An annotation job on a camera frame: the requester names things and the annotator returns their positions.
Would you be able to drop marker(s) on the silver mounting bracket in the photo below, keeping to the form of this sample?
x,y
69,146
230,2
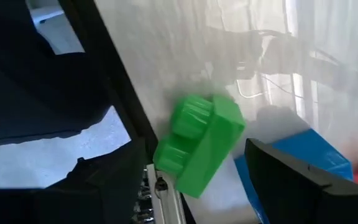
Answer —
x,y
166,202

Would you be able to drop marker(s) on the green toy block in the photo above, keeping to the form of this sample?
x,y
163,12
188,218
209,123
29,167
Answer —
x,y
210,149

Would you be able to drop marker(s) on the blue toy block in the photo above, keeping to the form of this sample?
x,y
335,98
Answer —
x,y
315,149

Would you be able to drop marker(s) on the black bulky object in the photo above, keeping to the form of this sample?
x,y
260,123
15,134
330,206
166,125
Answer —
x,y
26,93

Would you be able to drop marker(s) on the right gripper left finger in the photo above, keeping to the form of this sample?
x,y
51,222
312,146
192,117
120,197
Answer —
x,y
73,205

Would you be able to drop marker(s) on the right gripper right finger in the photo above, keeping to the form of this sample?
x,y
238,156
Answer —
x,y
306,199

